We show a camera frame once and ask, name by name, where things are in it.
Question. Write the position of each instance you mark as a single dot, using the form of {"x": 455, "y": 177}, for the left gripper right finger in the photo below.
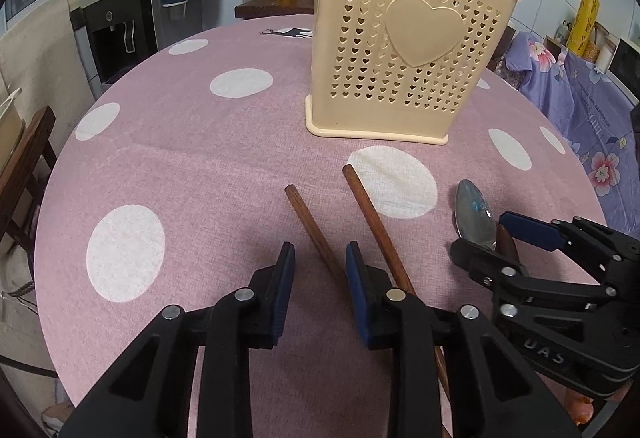
{"x": 493, "y": 390}

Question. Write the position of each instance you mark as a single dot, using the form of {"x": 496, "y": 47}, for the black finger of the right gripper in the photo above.
{"x": 484, "y": 266}

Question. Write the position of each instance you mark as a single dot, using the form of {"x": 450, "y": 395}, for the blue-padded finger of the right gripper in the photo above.
{"x": 546, "y": 235}

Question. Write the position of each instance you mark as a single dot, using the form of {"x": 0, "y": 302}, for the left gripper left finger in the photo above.
{"x": 200, "y": 356}

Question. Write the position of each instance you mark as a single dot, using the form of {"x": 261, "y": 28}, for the shiny steel spoon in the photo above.
{"x": 473, "y": 217}

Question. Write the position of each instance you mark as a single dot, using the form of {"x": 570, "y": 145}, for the right hand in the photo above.
{"x": 578, "y": 407}

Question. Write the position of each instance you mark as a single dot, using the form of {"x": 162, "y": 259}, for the dark wooden spoon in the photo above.
{"x": 505, "y": 245}

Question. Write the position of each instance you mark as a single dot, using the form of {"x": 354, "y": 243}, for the purple floral cloth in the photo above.
{"x": 592, "y": 115}

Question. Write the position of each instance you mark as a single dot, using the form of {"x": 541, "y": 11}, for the brown wooden chopstick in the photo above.
{"x": 318, "y": 239}

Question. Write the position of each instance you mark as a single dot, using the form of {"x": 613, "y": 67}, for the white microwave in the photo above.
{"x": 624, "y": 69}

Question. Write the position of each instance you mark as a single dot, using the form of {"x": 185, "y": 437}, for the pink polka dot tablecloth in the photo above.
{"x": 171, "y": 191}

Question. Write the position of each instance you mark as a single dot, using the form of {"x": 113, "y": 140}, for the yellow roll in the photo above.
{"x": 584, "y": 22}

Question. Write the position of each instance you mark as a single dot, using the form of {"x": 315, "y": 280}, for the cream plastic utensil holder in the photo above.
{"x": 398, "y": 69}

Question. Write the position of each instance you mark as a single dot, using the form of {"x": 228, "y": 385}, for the dark wooden stool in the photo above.
{"x": 18, "y": 176}

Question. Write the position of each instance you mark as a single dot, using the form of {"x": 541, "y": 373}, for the cream electric pot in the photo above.
{"x": 11, "y": 127}

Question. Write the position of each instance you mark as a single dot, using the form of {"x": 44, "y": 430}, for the wooden counter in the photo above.
{"x": 268, "y": 8}

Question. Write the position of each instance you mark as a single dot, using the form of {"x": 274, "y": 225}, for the water dispenser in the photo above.
{"x": 116, "y": 35}

